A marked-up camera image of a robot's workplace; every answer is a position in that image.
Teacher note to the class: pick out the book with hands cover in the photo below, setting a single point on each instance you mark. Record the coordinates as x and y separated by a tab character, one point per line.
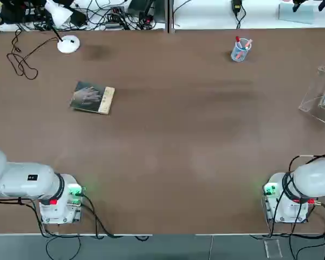
89	97

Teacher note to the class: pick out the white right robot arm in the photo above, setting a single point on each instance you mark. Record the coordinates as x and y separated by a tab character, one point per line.
314	178

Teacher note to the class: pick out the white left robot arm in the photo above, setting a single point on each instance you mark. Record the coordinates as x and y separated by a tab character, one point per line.
24	178

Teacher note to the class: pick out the clear acrylic storage rack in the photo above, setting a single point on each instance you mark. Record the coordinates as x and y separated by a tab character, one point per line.
311	100

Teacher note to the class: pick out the clear plastic pen cup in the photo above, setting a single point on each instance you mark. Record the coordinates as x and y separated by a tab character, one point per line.
239	56

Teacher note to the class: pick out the blue marker pen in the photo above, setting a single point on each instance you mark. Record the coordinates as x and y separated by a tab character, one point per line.
244	47

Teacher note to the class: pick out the orange marker pen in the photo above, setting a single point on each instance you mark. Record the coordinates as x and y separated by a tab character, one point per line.
248	42

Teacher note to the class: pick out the black power supply unit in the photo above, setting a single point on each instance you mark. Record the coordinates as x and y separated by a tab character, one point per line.
140	8

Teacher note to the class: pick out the white desk lamp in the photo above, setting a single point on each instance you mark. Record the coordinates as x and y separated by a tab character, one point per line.
68	44

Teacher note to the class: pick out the black power adapter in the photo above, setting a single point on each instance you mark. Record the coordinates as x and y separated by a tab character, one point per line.
236	5

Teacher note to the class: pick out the clear acrylic plate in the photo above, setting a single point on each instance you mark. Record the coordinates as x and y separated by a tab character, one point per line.
273	248

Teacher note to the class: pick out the aluminium divider post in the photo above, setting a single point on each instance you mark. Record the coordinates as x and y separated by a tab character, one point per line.
171	16

